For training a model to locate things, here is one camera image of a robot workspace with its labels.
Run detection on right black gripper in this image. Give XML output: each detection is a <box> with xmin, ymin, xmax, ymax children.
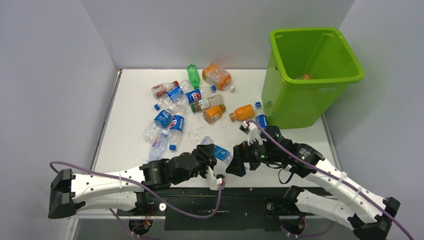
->
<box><xmin>226</xmin><ymin>134</ymin><xmax>282</xmax><ymax>176</ymax></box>

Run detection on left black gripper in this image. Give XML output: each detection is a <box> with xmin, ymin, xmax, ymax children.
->
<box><xmin>170</xmin><ymin>144</ymin><xmax>217</xmax><ymax>185</ymax></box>

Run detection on light blue label bottle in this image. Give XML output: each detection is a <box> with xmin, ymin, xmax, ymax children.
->
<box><xmin>200</xmin><ymin>136</ymin><xmax>233</xmax><ymax>166</ymax></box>

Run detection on blue label water bottle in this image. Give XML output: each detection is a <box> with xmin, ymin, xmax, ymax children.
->
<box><xmin>254</xmin><ymin>101</ymin><xmax>269</xmax><ymax>128</ymax></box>

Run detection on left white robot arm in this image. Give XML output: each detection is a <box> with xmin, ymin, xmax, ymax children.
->
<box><xmin>48</xmin><ymin>144</ymin><xmax>226</xmax><ymax>219</ymax></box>

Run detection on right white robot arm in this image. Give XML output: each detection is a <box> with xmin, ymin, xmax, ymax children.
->
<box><xmin>225</xmin><ymin>121</ymin><xmax>400</xmax><ymax>240</ymax></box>

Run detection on green plastic bin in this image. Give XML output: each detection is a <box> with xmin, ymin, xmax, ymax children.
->
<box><xmin>261</xmin><ymin>27</ymin><xmax>365</xmax><ymax>129</ymax></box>

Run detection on small orange juice bottle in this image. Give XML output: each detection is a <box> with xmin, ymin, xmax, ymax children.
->
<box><xmin>202</xmin><ymin>104</ymin><xmax>226</xmax><ymax>124</ymax></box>

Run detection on pepsi bottle left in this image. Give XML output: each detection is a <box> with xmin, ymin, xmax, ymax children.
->
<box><xmin>168</xmin><ymin>104</ymin><xmax>186</xmax><ymax>152</ymax></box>

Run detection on orange juice bottle lying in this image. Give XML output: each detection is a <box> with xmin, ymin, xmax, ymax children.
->
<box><xmin>229</xmin><ymin>104</ymin><xmax>255</xmax><ymax>122</ymax></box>

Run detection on pepsi bottle blue cap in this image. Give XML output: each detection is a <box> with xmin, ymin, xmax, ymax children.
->
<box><xmin>182</xmin><ymin>85</ymin><xmax>217</xmax><ymax>105</ymax></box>

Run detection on blue label crushed bottle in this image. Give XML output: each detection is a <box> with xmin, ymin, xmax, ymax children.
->
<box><xmin>153</xmin><ymin>79</ymin><xmax>194</xmax><ymax>111</ymax></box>

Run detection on crushed red label bottle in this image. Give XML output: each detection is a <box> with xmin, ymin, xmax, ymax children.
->
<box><xmin>151</xmin><ymin>81</ymin><xmax>179</xmax><ymax>99</ymax></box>

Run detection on green soda bottle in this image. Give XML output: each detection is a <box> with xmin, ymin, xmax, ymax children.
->
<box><xmin>186</xmin><ymin>64</ymin><xmax>200</xmax><ymax>89</ymax></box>

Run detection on large orange tea bottle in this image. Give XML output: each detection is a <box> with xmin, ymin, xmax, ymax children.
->
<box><xmin>202</xmin><ymin>63</ymin><xmax>236</xmax><ymax>92</ymax></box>

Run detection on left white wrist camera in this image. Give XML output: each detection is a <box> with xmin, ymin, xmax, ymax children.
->
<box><xmin>205</xmin><ymin>166</ymin><xmax>226</xmax><ymax>191</ymax></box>

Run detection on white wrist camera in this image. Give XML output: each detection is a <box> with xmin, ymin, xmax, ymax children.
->
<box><xmin>239</xmin><ymin>120</ymin><xmax>264</xmax><ymax>146</ymax></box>
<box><xmin>205</xmin><ymin>166</ymin><xmax>226</xmax><ymax>191</ymax></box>

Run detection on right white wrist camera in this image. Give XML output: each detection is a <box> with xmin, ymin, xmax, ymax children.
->
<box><xmin>239</xmin><ymin>120</ymin><xmax>264</xmax><ymax>146</ymax></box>

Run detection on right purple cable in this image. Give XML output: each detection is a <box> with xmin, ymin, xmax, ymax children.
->
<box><xmin>246</xmin><ymin>119</ymin><xmax>415</xmax><ymax>240</ymax></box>

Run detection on purple cable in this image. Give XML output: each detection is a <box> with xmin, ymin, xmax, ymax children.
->
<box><xmin>246</xmin><ymin>119</ymin><xmax>415</xmax><ymax>240</ymax></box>
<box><xmin>48</xmin><ymin>161</ymin><xmax>226</xmax><ymax>220</ymax></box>

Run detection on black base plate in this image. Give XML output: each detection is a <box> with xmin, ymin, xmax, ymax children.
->
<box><xmin>117</xmin><ymin>187</ymin><xmax>302</xmax><ymax>231</ymax></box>

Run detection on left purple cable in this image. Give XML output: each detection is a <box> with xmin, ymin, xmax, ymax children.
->
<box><xmin>48</xmin><ymin>161</ymin><xmax>226</xmax><ymax>220</ymax></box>

